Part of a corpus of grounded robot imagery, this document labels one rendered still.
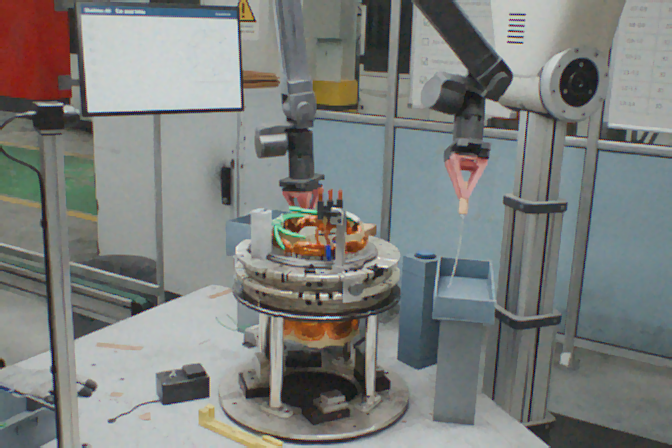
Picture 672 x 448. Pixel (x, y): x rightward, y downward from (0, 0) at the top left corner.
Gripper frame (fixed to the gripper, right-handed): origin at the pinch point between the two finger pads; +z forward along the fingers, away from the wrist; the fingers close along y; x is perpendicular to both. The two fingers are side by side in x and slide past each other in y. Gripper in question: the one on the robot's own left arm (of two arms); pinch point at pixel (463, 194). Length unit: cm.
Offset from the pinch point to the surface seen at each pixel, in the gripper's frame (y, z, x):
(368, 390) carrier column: -14.1, 37.8, -12.0
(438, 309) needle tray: 2.4, 21.9, -3.6
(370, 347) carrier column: -10.5, 29.6, -13.0
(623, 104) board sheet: -160, -84, 110
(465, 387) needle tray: -9.8, 35.3, 6.0
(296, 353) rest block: -32, 32, -25
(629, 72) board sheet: -154, -96, 109
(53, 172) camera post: 17, 8, -69
